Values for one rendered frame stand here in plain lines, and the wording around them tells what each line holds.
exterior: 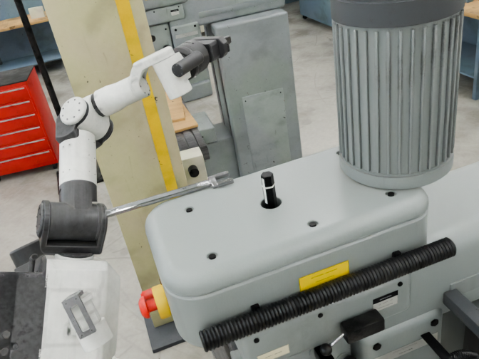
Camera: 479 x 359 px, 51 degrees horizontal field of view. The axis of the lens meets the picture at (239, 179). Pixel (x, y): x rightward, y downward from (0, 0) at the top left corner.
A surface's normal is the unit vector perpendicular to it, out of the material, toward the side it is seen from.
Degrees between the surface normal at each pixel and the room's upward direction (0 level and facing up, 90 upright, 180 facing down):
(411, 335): 90
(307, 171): 0
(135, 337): 0
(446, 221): 0
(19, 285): 58
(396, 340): 90
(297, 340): 90
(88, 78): 90
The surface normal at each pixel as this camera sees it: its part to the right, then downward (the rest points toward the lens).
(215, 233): -0.15, -0.84
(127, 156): 0.33, 0.44
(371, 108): -0.55, 0.51
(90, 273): 0.40, -0.16
